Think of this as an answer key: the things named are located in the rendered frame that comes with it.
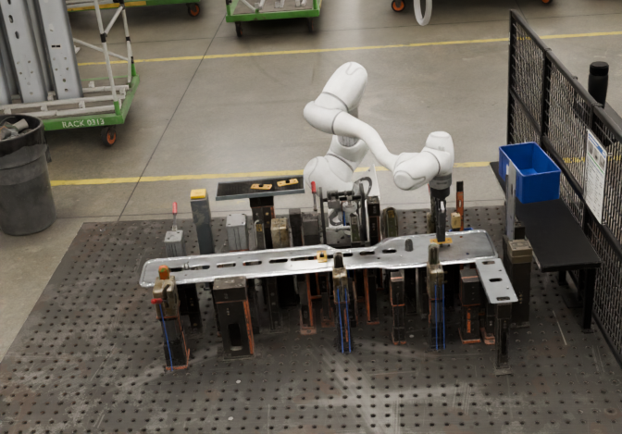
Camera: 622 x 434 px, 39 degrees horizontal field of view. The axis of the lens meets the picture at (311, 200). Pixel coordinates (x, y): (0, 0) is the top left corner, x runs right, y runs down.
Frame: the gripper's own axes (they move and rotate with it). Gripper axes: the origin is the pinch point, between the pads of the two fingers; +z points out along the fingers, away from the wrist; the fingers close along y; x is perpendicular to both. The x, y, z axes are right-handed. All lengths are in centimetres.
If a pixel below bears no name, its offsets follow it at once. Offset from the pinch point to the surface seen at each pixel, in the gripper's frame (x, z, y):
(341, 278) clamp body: -40.1, 3.0, 21.9
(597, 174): 55, -26, 13
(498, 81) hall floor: 120, 107, -432
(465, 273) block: 6.2, 8.5, 17.4
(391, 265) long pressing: -20.6, 6.6, 10.3
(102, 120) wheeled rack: -211, 83, -359
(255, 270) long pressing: -72, 7, 6
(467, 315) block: 6.3, 23.8, 22.5
